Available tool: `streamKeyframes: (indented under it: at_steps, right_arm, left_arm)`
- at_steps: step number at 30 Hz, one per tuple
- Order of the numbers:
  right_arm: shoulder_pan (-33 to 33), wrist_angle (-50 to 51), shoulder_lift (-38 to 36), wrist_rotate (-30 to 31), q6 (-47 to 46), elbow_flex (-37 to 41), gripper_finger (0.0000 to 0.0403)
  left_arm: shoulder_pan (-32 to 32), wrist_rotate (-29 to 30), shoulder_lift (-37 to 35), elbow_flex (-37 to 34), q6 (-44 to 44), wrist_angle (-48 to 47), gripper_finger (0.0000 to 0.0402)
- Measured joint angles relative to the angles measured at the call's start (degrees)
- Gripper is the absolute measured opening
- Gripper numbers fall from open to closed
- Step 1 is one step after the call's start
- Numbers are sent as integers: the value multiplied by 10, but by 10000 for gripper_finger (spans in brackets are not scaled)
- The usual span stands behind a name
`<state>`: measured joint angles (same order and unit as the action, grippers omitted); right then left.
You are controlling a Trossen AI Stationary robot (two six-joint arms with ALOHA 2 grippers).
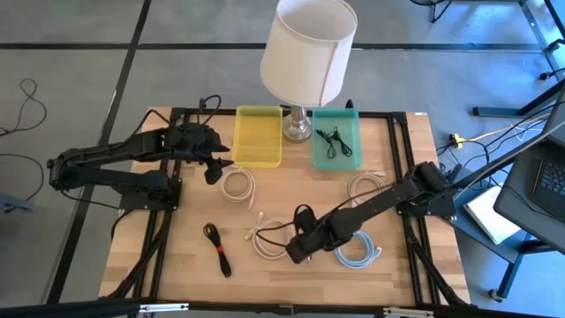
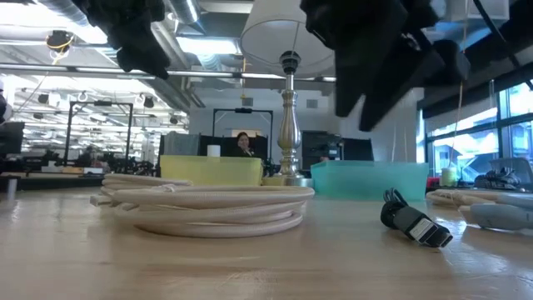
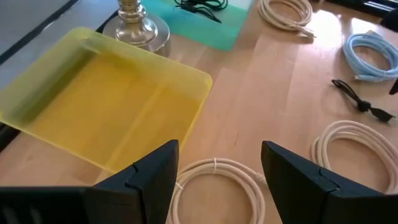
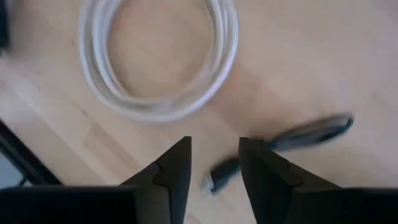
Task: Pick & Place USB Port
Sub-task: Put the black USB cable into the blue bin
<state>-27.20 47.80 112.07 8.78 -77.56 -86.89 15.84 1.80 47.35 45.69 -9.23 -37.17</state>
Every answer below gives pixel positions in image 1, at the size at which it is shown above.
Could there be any grey laptop stand desk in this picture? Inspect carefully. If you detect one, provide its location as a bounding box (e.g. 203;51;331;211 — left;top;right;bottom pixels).
493;83;565;255

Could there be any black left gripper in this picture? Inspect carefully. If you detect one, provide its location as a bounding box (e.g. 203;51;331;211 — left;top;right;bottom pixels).
167;124;235;186

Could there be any beige USB cable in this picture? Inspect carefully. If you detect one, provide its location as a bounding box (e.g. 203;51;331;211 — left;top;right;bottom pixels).
219;165;257;211
244;211;296;261
347;170;388;207

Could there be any black floor cable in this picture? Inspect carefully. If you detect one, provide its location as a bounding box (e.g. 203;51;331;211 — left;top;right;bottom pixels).
0;153;45;202
0;78;48;136

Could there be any black aluminium table frame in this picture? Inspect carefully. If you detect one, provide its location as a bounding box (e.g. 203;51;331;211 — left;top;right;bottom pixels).
0;107;565;318

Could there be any white flat box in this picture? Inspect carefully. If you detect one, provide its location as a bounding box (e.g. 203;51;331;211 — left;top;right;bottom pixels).
463;185;523;246

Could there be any teal translucent plastic bin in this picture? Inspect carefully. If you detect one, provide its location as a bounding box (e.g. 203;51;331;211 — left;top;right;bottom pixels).
311;108;363;171

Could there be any yellow translucent plastic bin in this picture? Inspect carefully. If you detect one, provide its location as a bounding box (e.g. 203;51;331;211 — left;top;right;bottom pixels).
231;104;283;170

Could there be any black cable with red tie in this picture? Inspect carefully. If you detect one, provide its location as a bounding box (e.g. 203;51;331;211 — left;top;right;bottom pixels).
202;223;233;278

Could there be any black laptop keyboard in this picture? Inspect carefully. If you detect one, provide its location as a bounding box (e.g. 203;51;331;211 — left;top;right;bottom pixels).
531;158;565;222

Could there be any silver frame bracket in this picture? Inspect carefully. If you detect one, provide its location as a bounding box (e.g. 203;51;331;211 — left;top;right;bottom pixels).
382;307;434;318
139;302;190;314

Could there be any blue floor object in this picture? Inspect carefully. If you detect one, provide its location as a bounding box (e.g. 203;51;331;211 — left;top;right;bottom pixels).
0;193;36;217

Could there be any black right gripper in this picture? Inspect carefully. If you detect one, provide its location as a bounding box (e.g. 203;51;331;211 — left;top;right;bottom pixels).
285;205;343;265

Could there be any pale blue cable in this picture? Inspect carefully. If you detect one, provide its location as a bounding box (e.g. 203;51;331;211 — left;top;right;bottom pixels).
333;230;383;269

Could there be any thin black USB cable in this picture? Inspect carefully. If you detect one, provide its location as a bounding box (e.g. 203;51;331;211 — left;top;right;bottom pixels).
315;128;339;160
328;126;354;158

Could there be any white shade table lamp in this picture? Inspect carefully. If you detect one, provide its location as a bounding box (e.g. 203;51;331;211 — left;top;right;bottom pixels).
259;0;358;143

